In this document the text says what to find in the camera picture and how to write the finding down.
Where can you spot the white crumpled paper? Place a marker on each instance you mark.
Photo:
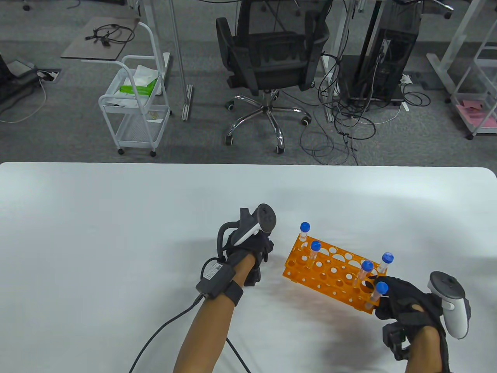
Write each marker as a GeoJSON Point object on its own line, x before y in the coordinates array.
{"type": "Point", "coordinates": [145, 74]}

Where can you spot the blue capped clear test tube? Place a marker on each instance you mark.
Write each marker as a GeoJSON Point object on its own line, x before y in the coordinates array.
{"type": "Point", "coordinates": [304, 226]}
{"type": "Point", "coordinates": [315, 245]}
{"type": "Point", "coordinates": [381, 287]}
{"type": "Point", "coordinates": [387, 257]}
{"type": "Point", "coordinates": [367, 266]}

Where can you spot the brown side table top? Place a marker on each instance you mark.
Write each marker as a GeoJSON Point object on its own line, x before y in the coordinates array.
{"type": "Point", "coordinates": [77, 48]}

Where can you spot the person's left hand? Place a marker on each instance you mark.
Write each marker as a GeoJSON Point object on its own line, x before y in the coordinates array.
{"type": "Point", "coordinates": [260, 244]}

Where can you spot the black computer tower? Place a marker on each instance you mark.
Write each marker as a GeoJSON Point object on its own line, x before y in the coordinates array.
{"type": "Point", "coordinates": [392, 50]}

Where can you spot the pink sheet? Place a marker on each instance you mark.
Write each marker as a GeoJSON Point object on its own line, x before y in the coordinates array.
{"type": "Point", "coordinates": [477, 116]}

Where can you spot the white and black hand controller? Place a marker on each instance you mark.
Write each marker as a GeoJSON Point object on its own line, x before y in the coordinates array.
{"type": "Point", "coordinates": [456, 314]}
{"type": "Point", "coordinates": [266, 217]}

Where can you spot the person's right hand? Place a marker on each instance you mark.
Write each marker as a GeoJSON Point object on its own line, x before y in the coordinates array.
{"type": "Point", "coordinates": [407, 297]}

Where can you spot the orange test tube rack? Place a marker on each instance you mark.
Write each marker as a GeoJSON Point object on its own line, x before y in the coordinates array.
{"type": "Point", "coordinates": [295, 268]}

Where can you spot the person's right forearm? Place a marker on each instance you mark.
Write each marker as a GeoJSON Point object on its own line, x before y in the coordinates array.
{"type": "Point", "coordinates": [425, 351]}

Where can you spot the black wrist sensor module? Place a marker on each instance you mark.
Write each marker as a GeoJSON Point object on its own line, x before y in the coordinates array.
{"type": "Point", "coordinates": [396, 340]}
{"type": "Point", "coordinates": [254, 274]}

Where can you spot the white desk leg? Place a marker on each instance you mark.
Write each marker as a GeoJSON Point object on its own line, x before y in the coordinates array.
{"type": "Point", "coordinates": [343, 35]}
{"type": "Point", "coordinates": [442, 68]}
{"type": "Point", "coordinates": [187, 101]}

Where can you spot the black office chair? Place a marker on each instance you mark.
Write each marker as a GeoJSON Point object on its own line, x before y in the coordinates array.
{"type": "Point", "coordinates": [271, 58]}

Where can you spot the green packet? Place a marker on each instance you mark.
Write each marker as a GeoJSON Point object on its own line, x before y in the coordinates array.
{"type": "Point", "coordinates": [136, 90]}

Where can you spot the white rolling cart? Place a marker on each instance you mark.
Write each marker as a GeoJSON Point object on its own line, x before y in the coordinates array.
{"type": "Point", "coordinates": [136, 128]}

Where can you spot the person's left forearm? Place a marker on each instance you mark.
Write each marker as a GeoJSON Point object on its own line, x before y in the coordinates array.
{"type": "Point", "coordinates": [205, 338]}

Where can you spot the floor outlet box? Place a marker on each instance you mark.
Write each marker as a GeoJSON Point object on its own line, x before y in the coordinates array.
{"type": "Point", "coordinates": [52, 75]}

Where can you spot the black equipment base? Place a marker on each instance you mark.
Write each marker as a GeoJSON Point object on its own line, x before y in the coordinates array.
{"type": "Point", "coordinates": [11, 87]}

